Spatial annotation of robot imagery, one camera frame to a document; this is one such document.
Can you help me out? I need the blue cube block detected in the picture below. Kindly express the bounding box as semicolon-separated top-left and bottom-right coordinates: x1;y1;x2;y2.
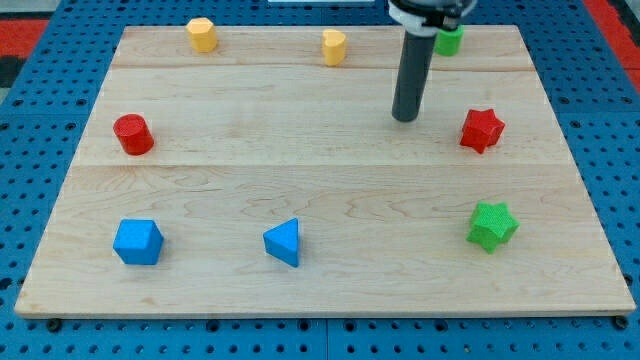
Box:
112;219;164;265

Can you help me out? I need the red star block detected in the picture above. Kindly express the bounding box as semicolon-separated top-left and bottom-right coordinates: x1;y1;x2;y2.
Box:
459;109;506;154

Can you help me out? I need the wooden board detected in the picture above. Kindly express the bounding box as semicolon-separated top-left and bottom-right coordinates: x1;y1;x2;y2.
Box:
15;25;636;319

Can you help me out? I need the yellow heart block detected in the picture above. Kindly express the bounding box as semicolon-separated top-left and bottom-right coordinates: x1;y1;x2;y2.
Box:
321;29;347;67

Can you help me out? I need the red cylinder block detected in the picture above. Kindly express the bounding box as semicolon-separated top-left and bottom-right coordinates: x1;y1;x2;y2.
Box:
113;113;154;156

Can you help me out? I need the green cylinder block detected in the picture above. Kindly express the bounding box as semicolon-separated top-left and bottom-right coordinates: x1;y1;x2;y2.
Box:
434;25;464;57

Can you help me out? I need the green star block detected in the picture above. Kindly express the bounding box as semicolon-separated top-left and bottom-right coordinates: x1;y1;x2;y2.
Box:
466;202;520;254

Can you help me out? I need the blue triangle block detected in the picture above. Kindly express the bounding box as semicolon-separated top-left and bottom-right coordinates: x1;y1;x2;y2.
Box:
263;218;300;268

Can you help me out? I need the yellow hexagon block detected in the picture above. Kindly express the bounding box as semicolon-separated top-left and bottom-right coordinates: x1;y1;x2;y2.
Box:
185;17;218;53

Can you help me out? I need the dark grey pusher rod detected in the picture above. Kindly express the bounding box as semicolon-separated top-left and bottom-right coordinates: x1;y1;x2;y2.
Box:
392;31;436;122

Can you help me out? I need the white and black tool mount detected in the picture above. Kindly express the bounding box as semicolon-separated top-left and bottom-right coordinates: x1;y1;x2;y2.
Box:
388;0;478;36

